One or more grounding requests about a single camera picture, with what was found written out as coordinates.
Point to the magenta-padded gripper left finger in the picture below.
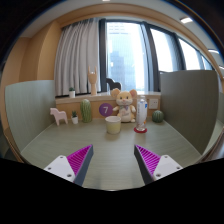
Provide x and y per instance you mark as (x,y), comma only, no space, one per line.
(62,166)

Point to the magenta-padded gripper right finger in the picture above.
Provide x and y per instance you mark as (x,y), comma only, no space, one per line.
(163,166)

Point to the clear plastic water bottle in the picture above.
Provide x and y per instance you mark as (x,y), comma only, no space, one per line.
(141,115)

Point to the flat round red coaster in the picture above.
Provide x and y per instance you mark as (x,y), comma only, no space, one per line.
(140,131)

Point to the small plant in white pot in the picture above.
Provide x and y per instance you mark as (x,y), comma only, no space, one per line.
(72,94)
(75,120)

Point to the round green cactus ornament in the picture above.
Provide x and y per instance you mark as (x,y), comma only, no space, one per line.
(158,116)

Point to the pink horse figurine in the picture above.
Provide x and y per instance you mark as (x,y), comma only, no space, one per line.
(59,115)

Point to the tall green cactus ornament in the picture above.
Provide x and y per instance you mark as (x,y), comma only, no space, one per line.
(86,111)

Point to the wooden desk ledge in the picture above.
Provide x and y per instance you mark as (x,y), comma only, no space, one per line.
(68,104)

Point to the translucent white plastic cup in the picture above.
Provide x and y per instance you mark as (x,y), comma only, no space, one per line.
(113,126)

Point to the grey-green desk partition panel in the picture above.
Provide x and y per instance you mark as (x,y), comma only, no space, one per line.
(190,106)
(30,110)

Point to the cream plush mouse toy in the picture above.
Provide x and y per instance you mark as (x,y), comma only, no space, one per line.
(125,106)

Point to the round purple number sticker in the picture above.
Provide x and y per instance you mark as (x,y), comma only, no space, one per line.
(105,109)

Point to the wooden hand model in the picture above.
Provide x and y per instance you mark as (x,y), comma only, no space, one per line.
(93,81)

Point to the dark horse figurine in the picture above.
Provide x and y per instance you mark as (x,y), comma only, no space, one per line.
(112,84)

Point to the white pleated curtain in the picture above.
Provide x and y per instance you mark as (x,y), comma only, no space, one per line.
(76,56)

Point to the dark-framed window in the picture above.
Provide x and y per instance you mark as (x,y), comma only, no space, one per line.
(126,56)

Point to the ceiling lights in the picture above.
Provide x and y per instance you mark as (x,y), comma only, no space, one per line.
(186,20)

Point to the white wall socket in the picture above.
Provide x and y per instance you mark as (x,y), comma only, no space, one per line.
(153,103)

